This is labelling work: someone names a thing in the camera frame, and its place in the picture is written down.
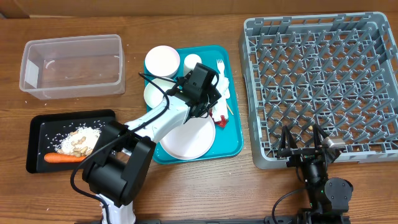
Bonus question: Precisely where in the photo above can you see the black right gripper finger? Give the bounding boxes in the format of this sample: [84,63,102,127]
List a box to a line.
[279,125,298,150]
[312,124,329,149]

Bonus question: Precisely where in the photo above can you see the white napkin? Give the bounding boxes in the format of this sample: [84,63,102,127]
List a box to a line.
[211,74,230,122]

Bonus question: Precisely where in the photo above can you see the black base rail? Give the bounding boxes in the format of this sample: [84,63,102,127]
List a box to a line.
[135,216,303,224]

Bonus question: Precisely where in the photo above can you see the grey dishwasher rack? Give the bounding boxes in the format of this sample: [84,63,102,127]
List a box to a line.
[238,12,397,169]

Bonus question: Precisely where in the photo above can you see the wooden chopstick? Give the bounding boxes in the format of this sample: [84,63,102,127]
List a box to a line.
[226,104,234,115]

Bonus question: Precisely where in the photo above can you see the pink bowl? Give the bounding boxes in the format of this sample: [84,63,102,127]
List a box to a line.
[144,45,180,78]

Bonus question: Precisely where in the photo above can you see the white plastic fork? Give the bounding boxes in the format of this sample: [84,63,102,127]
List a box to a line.
[216,59,225,77]

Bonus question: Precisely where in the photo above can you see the orange carrot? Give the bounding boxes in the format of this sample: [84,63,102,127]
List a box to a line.
[44,152,86,163]

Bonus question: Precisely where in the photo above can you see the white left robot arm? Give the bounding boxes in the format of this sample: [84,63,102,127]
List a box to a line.
[70,63,221,223]

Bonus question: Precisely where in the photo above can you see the white paper cup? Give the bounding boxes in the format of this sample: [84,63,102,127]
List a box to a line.
[183,54,202,76]

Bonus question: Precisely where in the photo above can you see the rice and food scraps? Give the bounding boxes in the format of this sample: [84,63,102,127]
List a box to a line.
[50,126,101,157]

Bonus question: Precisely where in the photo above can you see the black waste tray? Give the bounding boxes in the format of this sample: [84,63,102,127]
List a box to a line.
[26,110,116,174]

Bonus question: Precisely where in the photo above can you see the red sauce packet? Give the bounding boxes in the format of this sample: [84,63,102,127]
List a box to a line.
[214,115,228,128]

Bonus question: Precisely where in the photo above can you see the clear plastic bin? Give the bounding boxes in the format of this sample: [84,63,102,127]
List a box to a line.
[19,34,126,100]

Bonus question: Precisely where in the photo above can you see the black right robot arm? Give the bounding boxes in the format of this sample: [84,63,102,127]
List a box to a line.
[272,124,354,224]

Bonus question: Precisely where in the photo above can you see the teal plastic tray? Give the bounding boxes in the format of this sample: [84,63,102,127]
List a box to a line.
[153,45,243,165]

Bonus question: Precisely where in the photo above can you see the white bowl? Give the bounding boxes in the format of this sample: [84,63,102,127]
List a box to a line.
[144,78,175,108]

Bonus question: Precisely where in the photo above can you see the white round plate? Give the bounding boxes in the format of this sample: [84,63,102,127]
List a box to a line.
[160,117,216,161]

